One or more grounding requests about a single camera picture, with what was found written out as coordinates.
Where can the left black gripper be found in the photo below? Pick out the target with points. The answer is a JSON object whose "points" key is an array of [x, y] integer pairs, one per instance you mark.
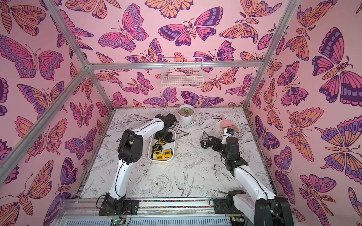
{"points": [[168, 140]]}

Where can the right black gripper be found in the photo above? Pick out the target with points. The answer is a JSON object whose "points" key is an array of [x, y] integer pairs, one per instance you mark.
{"points": [[209, 141]]}

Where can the white storage box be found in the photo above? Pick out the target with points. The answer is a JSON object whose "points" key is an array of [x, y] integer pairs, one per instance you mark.
{"points": [[164, 146]]}

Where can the black yellow tape measure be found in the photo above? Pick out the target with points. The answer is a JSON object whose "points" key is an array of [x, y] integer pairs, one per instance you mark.
{"points": [[157, 148]]}

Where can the yellow tape measure with clip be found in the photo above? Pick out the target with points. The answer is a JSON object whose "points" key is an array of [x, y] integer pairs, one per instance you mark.
{"points": [[168, 153]]}

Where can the small yellow tape measure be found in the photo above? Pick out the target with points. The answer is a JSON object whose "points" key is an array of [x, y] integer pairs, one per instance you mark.
{"points": [[159, 157]]}

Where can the black round tape measure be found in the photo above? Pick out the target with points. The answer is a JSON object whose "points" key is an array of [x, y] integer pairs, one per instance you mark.
{"points": [[204, 144]]}

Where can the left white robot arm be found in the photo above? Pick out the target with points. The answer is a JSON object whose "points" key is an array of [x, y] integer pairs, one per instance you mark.
{"points": [[130, 150]]}

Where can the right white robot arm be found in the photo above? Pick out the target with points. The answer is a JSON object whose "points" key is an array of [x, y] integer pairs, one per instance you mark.
{"points": [[255, 204]]}

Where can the pink brush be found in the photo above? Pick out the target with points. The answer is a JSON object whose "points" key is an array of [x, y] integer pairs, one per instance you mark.
{"points": [[226, 124]]}

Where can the white plant pot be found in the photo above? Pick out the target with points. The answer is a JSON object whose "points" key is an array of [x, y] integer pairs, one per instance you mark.
{"points": [[186, 113]]}

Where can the green circuit board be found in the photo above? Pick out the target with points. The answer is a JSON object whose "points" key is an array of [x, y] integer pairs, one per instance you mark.
{"points": [[117, 222]]}

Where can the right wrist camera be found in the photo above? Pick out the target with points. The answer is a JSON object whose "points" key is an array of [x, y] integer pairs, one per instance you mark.
{"points": [[228, 132]]}

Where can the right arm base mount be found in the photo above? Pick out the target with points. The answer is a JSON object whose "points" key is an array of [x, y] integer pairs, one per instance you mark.
{"points": [[236, 202]]}

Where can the white wire basket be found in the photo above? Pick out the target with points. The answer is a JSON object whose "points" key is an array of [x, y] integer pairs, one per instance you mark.
{"points": [[183, 72]]}

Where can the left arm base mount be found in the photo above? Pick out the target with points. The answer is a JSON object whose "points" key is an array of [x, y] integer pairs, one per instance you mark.
{"points": [[112, 206]]}

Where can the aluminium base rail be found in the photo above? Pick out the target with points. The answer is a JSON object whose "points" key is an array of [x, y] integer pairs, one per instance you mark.
{"points": [[151, 212]]}

